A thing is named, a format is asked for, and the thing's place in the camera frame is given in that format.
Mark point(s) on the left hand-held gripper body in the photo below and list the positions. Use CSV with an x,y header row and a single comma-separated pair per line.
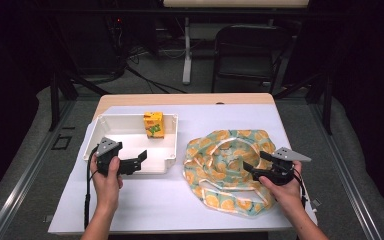
x,y
106,146

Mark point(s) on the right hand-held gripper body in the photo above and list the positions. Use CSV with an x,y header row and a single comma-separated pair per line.
x,y
288,155

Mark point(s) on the white plastic bin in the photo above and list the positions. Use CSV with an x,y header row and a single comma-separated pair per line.
x,y
133,150

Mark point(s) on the orange print fabric bag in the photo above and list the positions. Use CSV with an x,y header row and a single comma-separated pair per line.
x,y
220,166

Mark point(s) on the yellow juice carton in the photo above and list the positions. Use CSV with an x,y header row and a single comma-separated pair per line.
x,y
154,125

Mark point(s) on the person's right hand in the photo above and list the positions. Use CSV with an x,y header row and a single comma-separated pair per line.
x,y
288,195

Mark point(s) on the person's left hand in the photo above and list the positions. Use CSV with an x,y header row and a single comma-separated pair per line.
x,y
108,186

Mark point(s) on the white table mat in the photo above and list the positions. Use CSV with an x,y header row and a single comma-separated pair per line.
x,y
153,203

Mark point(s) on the black metal stand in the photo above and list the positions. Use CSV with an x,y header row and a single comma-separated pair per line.
x,y
327,103
54,100

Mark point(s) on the black folding chair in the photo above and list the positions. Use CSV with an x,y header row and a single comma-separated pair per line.
x,y
246,63

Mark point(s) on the white stand leg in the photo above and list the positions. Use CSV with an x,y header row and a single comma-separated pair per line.
x,y
187,66

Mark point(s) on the aluminium floor rail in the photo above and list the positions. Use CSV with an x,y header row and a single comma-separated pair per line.
x,y
346,186
23,180

